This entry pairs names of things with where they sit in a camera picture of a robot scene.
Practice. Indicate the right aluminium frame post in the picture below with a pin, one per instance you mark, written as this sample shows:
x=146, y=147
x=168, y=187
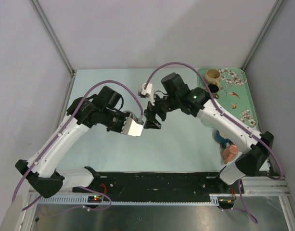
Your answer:
x=272, y=16

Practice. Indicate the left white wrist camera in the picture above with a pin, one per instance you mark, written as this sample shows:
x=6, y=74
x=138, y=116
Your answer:
x=132, y=128

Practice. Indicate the green floral tray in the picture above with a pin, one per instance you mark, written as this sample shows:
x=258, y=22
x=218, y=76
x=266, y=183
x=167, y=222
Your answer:
x=234, y=95

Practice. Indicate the salmon pink mug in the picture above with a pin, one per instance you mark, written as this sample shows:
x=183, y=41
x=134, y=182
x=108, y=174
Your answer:
x=230, y=153

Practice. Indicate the beige wooden mug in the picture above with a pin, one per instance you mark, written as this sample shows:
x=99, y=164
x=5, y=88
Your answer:
x=213, y=76

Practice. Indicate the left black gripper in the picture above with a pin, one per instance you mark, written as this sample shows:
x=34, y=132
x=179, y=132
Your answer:
x=119, y=129

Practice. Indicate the left aluminium frame post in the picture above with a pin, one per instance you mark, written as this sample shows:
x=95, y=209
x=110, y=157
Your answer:
x=52, y=35

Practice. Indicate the grey mug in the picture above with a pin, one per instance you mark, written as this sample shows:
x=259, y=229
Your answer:
x=130, y=114

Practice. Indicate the aluminium frame post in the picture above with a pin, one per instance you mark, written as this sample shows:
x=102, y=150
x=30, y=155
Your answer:
x=272, y=16
x=52, y=35

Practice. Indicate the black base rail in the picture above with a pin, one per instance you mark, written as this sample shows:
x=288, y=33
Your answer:
x=122, y=185

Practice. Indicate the blue mug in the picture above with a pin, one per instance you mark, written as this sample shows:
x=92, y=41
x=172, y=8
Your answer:
x=221, y=139

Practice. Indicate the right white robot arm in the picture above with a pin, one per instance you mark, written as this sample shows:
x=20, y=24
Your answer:
x=254, y=146

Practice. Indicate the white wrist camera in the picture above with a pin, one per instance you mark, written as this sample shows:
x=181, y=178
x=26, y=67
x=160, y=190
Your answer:
x=146, y=91
x=132, y=128

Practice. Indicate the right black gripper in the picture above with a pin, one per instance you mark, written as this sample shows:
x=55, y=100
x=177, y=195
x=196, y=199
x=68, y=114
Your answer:
x=151, y=122

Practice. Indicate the black striped mug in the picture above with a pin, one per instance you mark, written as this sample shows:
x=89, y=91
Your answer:
x=214, y=89

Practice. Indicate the slotted cable duct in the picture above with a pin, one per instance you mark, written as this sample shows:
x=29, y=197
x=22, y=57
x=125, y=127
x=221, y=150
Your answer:
x=85, y=199

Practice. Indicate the aluminium base profile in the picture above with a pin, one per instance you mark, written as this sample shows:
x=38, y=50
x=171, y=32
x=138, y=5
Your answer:
x=265, y=185

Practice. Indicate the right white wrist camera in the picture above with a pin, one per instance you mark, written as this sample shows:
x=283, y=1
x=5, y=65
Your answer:
x=146, y=91

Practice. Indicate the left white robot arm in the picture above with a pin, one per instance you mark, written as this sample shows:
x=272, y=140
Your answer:
x=40, y=170

